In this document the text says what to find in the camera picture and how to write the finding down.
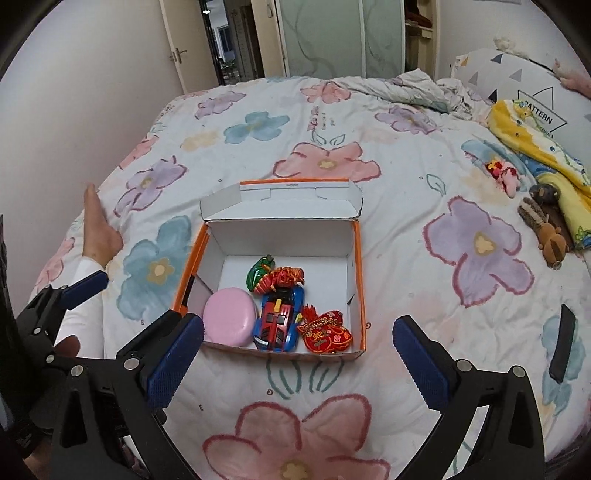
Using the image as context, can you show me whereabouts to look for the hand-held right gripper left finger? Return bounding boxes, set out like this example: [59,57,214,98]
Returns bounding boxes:
[51,311,206,480]

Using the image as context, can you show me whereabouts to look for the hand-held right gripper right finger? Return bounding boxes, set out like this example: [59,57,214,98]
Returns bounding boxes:
[392,315,548,480]

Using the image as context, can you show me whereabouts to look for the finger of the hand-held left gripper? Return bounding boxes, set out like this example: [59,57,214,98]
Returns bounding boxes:
[16,271,109,365]

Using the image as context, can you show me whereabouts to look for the red embroidered pouch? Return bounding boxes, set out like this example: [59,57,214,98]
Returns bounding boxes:
[297,305,354,355]

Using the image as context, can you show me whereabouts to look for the blue and red toy car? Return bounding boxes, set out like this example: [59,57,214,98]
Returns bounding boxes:
[252,286,305,352]

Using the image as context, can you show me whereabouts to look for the green toy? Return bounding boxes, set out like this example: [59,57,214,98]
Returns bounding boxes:
[246,255,276,291]

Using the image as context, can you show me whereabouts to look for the red lobster toy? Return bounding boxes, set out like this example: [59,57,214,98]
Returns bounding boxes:
[253,266,306,296]

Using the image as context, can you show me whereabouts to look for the white cardboard box orange edges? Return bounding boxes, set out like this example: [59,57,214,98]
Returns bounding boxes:
[173,179,368,361]

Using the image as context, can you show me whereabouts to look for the person's left hand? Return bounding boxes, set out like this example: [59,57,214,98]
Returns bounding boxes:
[54,333,83,360]

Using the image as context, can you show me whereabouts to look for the person's bare foot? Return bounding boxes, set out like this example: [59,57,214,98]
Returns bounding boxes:
[83,184,124,265]

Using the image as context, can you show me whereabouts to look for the pink round case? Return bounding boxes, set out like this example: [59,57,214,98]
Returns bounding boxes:
[203,287,257,346]

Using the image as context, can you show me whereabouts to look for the black flat bar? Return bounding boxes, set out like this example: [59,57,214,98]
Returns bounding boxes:
[549,305,578,384]

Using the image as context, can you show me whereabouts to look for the brown plush toy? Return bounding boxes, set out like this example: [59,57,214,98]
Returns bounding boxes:
[517,184,573,268]

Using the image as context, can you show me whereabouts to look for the small pink plush toy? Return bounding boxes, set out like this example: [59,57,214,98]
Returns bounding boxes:
[485,157,520,198]

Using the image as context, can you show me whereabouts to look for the floral printed bed sheet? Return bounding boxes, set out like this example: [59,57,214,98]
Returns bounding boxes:
[28,76,591,480]

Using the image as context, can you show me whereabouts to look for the yellow printed blanket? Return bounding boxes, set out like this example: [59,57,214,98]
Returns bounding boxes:
[487,99,591,250]

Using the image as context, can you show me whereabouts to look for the cream room door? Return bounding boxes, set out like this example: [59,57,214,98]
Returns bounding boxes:
[159,0,222,93]

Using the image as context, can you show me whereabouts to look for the crumpled pale duvet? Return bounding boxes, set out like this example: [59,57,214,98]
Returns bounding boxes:
[342,69,490,121]

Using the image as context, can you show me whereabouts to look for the white pillow with triangles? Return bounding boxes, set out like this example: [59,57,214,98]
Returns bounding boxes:
[450,46,591,139]

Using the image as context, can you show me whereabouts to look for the wooden open shelf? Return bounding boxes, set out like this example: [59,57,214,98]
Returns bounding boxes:
[404,0,437,79]

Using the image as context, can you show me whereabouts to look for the white plush toy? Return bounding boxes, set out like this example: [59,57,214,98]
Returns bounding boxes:
[494,37,532,58]

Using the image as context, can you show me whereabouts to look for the frosted glass wardrobe door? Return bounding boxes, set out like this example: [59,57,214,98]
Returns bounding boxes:
[277,0,407,79]

